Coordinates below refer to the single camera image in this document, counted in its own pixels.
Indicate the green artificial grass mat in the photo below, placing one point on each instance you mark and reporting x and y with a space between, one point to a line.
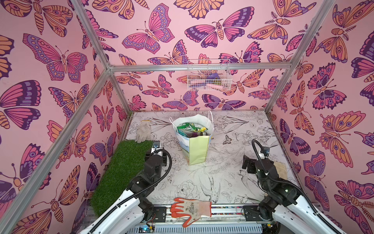
127 162

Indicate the white knit work glove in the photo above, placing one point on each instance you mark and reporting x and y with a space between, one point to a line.
143 132

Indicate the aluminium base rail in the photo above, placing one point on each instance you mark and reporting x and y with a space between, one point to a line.
224 219

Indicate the purple item in basket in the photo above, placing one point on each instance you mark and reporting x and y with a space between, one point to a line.
213 77

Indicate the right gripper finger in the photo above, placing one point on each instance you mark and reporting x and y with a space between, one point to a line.
246 162
251 166

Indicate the beige leather glove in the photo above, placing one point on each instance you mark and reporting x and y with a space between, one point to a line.
281 170

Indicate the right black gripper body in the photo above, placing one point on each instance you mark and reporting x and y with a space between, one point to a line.
250 165

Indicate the green snack packet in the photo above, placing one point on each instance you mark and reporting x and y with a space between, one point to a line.
190 130

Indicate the white wire basket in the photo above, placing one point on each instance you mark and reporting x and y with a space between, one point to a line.
199 69

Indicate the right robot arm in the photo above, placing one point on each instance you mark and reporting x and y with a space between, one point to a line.
284 203

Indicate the pink roll in basket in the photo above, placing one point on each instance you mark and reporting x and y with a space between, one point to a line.
220 88

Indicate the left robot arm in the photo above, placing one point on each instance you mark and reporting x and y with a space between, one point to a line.
133 207

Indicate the red and white work glove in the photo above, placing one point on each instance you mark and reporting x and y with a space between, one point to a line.
191 208

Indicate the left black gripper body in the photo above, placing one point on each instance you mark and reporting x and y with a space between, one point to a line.
156 181

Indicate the white paper gift bag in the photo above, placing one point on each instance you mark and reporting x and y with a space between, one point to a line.
196 148

